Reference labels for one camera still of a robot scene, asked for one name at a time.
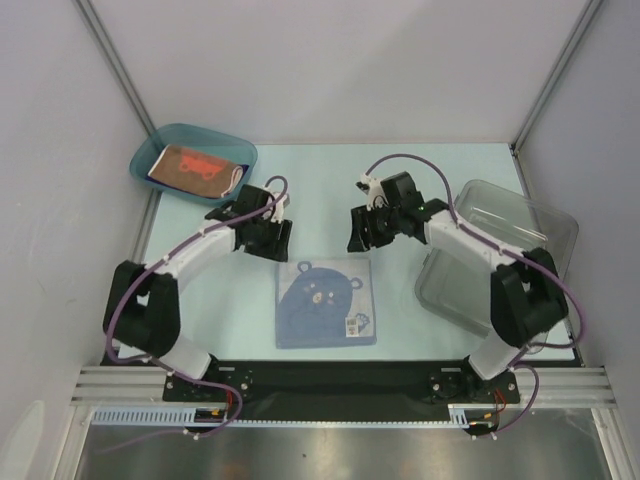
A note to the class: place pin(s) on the right aluminium corner post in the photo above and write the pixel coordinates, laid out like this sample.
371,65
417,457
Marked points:
586,19

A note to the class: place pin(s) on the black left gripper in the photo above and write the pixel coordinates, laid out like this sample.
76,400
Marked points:
277,249

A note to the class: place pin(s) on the clear plastic bin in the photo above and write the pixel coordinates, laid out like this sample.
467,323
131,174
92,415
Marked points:
459,291

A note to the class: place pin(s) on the left aluminium corner post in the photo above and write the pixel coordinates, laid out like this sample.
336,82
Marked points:
106,47

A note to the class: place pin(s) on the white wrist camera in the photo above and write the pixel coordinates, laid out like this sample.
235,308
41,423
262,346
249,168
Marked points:
276,212
372,188

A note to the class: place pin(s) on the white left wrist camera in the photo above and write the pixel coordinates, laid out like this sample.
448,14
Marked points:
276,212

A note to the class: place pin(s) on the aluminium rail frame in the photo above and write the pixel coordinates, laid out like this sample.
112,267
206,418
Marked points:
571,432

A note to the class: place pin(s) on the teal plastic bin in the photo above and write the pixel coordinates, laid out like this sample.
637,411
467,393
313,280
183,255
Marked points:
212,142

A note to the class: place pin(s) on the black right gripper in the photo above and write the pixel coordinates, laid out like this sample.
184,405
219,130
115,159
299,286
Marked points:
368,228

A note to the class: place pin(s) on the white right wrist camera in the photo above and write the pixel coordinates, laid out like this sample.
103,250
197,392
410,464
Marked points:
372,188

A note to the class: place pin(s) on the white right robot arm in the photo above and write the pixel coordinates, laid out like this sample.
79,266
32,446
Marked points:
509,296

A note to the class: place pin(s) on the orange towel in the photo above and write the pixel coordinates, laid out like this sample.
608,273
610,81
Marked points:
196,172

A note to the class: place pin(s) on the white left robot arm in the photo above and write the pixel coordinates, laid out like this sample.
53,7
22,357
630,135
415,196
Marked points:
142,320

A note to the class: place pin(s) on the aluminium corner post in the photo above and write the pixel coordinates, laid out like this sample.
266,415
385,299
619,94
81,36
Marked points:
106,47
586,19

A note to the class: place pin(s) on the grey slotted cable duct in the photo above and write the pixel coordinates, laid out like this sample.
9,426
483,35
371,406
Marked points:
192,417

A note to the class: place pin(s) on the light blue towel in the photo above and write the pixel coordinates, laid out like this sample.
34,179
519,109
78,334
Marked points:
324,304

